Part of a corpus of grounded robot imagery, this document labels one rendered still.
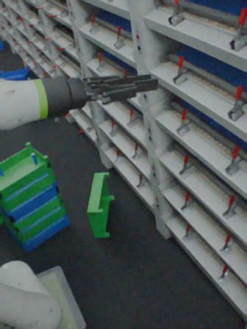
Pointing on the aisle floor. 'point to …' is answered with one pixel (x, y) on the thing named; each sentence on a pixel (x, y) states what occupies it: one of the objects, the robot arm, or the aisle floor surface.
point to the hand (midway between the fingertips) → (142, 83)
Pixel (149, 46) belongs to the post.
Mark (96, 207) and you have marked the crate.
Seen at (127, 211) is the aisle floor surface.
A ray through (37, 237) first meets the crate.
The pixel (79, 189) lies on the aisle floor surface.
